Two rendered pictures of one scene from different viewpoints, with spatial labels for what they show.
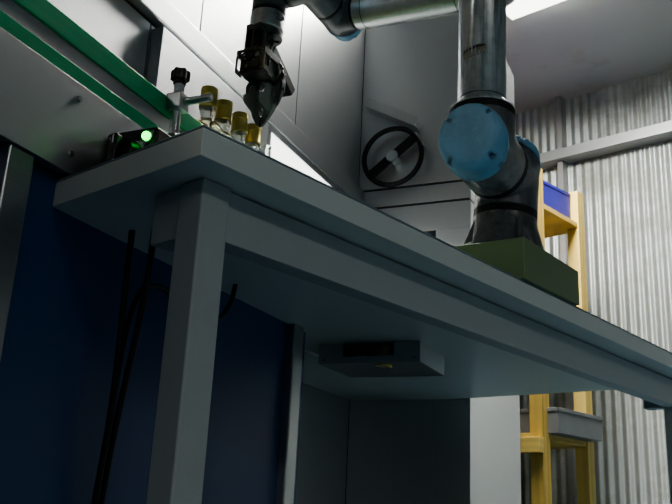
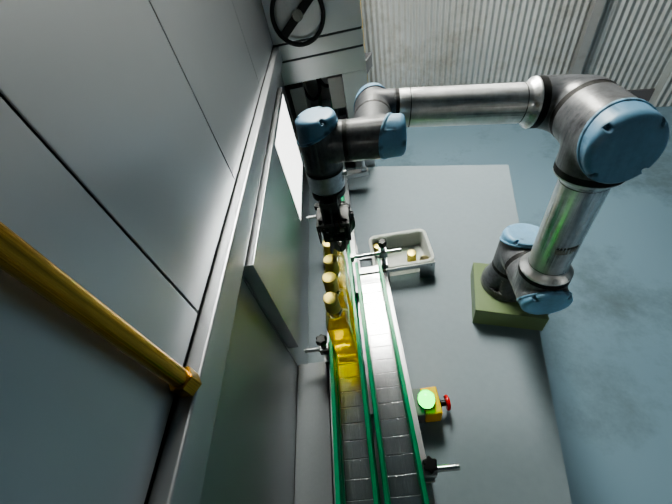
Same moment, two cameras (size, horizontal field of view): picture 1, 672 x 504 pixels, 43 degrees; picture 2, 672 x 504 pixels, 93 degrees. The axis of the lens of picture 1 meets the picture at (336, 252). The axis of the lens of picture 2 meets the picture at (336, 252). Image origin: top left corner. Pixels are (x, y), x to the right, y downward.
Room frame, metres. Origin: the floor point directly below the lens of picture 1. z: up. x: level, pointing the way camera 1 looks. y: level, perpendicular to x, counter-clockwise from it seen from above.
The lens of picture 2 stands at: (1.07, 0.35, 1.75)
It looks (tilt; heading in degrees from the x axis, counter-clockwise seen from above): 46 degrees down; 343
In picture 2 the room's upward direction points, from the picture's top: 14 degrees counter-clockwise
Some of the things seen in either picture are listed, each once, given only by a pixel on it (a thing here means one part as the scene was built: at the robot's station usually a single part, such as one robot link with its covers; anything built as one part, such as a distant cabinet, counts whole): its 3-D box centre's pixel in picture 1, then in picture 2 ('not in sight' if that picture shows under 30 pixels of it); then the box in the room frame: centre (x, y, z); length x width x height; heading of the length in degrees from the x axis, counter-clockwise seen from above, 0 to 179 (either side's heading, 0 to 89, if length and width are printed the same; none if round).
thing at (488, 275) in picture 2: (504, 238); (509, 273); (1.45, -0.30, 0.87); 0.15 x 0.15 x 0.10
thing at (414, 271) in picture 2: not in sight; (393, 257); (1.78, -0.09, 0.79); 0.27 x 0.17 x 0.08; 66
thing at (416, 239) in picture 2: not in sight; (400, 255); (1.77, -0.11, 0.80); 0.22 x 0.17 x 0.09; 66
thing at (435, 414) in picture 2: not in sight; (426, 405); (1.29, 0.14, 0.79); 0.07 x 0.07 x 0.07; 66
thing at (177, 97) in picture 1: (189, 108); (440, 469); (1.14, 0.23, 0.94); 0.07 x 0.04 x 0.13; 66
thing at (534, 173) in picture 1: (506, 178); (520, 249); (1.45, -0.31, 0.99); 0.13 x 0.12 x 0.14; 150
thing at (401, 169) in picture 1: (394, 158); (297, 14); (2.51, -0.17, 1.49); 0.21 x 0.05 x 0.21; 66
